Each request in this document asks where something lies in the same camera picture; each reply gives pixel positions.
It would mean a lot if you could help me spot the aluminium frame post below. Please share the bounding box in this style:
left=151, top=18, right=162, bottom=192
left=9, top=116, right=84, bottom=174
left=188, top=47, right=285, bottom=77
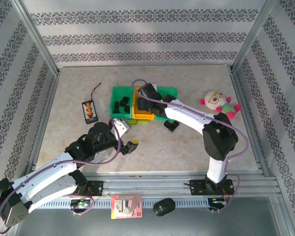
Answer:
left=231, top=0, right=278, bottom=74
left=11, top=0, right=62, bottom=77

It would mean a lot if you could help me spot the green plastic bin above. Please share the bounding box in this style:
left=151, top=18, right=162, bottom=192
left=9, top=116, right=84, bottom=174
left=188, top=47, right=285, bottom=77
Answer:
left=154, top=87, right=178, bottom=121
left=110, top=86, right=135, bottom=118

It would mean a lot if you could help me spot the small circuit board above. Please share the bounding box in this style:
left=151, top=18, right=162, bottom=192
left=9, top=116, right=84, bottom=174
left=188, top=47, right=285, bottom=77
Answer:
left=69, top=199, right=90, bottom=209
left=207, top=198, right=228, bottom=207

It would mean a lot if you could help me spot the yellow plastic bin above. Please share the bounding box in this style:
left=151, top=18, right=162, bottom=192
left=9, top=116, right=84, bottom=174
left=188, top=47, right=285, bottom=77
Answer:
left=132, top=86, right=156, bottom=120

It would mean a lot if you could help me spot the red carded retail package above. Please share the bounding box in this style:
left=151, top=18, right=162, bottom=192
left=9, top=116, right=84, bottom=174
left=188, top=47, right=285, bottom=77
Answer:
left=110, top=194, right=143, bottom=220

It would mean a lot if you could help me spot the grey slotted cable duct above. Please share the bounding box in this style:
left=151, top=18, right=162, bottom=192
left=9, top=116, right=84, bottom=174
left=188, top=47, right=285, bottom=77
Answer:
left=36, top=198, right=227, bottom=209

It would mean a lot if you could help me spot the plush toy with glasses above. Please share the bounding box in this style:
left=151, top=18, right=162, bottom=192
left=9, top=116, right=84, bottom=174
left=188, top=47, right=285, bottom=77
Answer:
left=200, top=90, right=243, bottom=120

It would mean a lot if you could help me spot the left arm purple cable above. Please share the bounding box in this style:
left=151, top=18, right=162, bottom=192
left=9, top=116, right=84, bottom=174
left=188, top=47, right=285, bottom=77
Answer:
left=0, top=120, right=125, bottom=235

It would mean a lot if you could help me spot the black board with red wire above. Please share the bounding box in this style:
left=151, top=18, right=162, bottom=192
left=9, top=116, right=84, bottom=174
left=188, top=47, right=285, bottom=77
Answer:
left=81, top=83, right=102, bottom=123

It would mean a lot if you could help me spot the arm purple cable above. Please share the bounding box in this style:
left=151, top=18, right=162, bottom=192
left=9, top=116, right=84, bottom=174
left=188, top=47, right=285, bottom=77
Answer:
left=132, top=79, right=249, bottom=214
left=0, top=120, right=125, bottom=235

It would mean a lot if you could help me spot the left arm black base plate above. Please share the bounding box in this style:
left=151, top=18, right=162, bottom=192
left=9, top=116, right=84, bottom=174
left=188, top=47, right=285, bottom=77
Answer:
left=71, top=180, right=104, bottom=197

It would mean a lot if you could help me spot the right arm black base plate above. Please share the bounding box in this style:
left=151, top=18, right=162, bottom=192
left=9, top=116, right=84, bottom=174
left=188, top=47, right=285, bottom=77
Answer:
left=189, top=179, right=236, bottom=197

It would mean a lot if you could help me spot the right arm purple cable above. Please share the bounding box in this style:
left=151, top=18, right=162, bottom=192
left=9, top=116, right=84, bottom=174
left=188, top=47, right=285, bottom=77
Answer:
left=132, top=79, right=249, bottom=214

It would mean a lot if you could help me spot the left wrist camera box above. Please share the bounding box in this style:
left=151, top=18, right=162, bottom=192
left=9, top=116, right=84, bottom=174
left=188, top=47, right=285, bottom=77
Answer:
left=112, top=118, right=133, bottom=135

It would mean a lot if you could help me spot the black computer mouse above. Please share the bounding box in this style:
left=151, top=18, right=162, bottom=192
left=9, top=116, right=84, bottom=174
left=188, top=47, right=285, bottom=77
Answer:
left=152, top=198, right=176, bottom=217

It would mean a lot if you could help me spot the aluminium front rail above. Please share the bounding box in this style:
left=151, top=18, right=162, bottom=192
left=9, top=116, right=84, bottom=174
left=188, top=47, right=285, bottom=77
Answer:
left=13, top=172, right=278, bottom=197

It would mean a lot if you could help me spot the aluminium side rail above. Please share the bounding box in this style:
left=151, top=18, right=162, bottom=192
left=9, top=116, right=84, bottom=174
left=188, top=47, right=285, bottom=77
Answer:
left=24, top=71, right=61, bottom=179
left=230, top=68, right=271, bottom=177

